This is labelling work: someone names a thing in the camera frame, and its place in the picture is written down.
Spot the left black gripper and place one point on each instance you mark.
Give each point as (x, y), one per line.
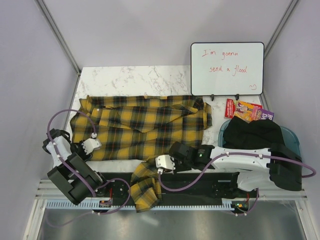
(85, 157)

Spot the yellow plaid flannel shirt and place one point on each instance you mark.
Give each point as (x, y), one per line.
(141, 128)

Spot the aluminium frame rails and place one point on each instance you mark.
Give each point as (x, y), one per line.
(47, 190)

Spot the white dry-erase board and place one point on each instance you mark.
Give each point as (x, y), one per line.
(227, 68)

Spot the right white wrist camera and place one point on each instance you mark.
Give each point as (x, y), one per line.
(165, 162)

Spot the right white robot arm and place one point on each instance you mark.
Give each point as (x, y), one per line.
(276, 165)

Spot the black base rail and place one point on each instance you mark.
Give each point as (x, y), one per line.
(200, 187)

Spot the white slotted cable duct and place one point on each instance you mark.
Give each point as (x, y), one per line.
(99, 205)

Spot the red card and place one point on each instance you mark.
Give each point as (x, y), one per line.
(230, 107)

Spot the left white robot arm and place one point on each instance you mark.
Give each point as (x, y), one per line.
(72, 175)

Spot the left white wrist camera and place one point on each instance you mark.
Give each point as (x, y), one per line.
(90, 145)

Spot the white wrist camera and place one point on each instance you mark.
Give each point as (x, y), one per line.
(90, 145)
(165, 162)

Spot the black shirt in bin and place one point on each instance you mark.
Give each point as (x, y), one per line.
(257, 134)

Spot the teal plastic bin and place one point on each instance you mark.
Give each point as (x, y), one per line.
(291, 141)

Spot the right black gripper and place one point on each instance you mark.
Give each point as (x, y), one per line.
(177, 169)

